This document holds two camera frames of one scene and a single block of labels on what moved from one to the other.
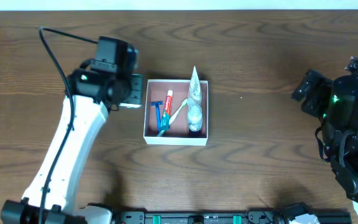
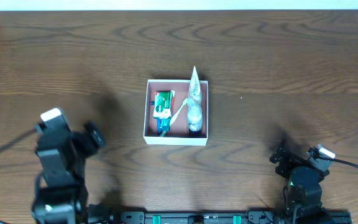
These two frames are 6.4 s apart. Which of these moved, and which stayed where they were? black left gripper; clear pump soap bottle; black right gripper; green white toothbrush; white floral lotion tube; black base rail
Moved: black left gripper; black right gripper
Stayed: green white toothbrush; black base rail; clear pump soap bottle; white floral lotion tube
